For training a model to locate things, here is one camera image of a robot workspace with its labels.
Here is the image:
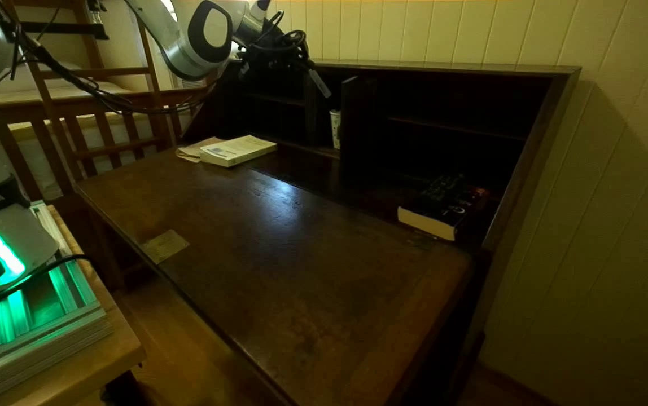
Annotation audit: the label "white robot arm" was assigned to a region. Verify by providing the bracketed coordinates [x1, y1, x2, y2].
[124, 0, 313, 80]

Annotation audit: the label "black calculator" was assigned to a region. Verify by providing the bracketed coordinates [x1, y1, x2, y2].
[423, 173, 488, 216]

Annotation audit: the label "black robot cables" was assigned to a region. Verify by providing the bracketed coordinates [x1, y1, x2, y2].
[0, 0, 138, 114]

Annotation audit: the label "small paper note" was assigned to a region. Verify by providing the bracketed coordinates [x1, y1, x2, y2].
[143, 230, 187, 263]

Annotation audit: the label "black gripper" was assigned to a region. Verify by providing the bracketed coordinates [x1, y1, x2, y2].
[242, 28, 311, 97]

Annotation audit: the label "white paperback book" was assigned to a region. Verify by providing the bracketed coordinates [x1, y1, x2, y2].
[202, 134, 276, 167]

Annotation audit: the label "white patterned paper cup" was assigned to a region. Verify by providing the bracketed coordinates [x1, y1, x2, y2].
[329, 110, 341, 149]

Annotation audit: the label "dark hardcover book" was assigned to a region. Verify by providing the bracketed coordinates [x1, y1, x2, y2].
[395, 195, 486, 242]

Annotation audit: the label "dark wooden desk hutch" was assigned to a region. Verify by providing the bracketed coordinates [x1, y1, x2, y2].
[186, 66, 578, 246]

